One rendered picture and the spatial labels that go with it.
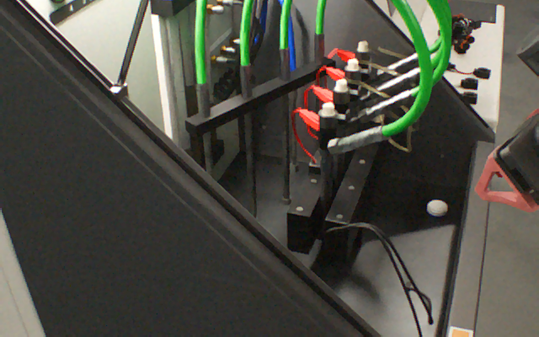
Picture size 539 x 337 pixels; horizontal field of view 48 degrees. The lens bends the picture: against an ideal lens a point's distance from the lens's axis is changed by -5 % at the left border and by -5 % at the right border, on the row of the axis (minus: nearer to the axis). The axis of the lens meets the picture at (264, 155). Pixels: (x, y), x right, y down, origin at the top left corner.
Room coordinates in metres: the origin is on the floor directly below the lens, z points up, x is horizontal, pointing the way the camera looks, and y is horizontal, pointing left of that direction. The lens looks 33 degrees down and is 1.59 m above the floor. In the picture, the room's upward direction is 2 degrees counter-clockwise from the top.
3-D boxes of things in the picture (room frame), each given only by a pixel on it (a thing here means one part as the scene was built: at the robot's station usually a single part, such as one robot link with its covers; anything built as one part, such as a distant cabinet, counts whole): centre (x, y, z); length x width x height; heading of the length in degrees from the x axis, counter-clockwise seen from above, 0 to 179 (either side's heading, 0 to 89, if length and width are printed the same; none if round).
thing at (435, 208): (0.94, -0.33, 0.84); 0.04 x 0.04 x 0.01
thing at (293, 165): (1.10, -0.06, 0.93); 0.02 x 0.02 x 0.19; 69
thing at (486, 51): (1.40, -0.49, 0.97); 0.70 x 0.22 x 0.03; 159
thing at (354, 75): (0.95, -0.16, 1.03); 0.05 x 0.03 x 0.21; 69
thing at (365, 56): (1.02, -0.19, 1.03); 0.05 x 0.03 x 0.21; 69
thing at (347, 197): (0.91, -0.14, 0.91); 0.34 x 0.10 x 0.15; 159
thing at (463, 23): (1.43, -0.50, 1.01); 0.23 x 0.11 x 0.06; 159
